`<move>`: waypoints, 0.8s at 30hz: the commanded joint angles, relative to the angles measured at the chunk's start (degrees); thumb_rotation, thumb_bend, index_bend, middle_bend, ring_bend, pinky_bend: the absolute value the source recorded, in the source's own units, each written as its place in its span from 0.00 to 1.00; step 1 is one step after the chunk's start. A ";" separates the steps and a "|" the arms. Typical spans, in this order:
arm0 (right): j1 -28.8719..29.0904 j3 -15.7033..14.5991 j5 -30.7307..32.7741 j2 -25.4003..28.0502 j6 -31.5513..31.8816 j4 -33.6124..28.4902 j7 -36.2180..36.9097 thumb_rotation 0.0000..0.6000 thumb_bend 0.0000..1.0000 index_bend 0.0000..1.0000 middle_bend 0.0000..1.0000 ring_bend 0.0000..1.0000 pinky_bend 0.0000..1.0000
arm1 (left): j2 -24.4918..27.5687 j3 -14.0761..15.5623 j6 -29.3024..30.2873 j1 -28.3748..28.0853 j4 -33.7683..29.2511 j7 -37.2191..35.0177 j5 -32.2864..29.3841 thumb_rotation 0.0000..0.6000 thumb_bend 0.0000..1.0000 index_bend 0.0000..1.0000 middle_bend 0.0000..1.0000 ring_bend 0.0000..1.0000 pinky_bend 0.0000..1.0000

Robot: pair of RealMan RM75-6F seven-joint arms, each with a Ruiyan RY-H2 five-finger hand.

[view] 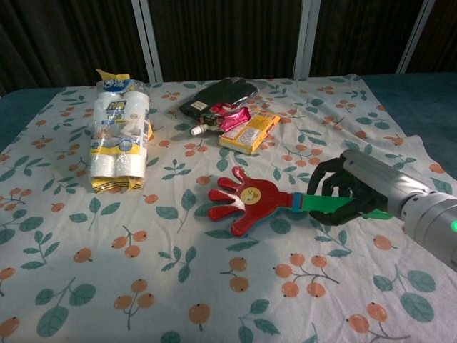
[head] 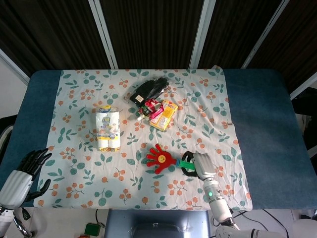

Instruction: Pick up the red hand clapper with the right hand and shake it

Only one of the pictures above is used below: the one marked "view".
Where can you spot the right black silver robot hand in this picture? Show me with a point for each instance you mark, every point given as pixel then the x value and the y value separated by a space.
pixel 378 178

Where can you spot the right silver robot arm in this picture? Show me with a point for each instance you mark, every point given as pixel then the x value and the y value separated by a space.
pixel 432 218

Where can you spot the yellow snack box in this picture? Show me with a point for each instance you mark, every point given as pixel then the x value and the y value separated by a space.
pixel 250 135

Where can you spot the pink snack wrapper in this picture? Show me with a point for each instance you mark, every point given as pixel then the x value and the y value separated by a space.
pixel 233 119

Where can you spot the red green drink pouch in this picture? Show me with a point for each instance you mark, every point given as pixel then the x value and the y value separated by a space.
pixel 205 123

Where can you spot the black gloves in plastic bag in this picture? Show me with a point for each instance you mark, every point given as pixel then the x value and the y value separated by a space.
pixel 214 94

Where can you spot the floral leaf print tablecloth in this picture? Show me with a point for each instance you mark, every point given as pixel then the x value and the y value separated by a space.
pixel 178 268

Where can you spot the white yellow trash bag pack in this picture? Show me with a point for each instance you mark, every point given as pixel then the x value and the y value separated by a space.
pixel 118 143

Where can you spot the white partition frame post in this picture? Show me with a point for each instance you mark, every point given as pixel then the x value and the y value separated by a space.
pixel 148 39
pixel 301 39
pixel 414 35

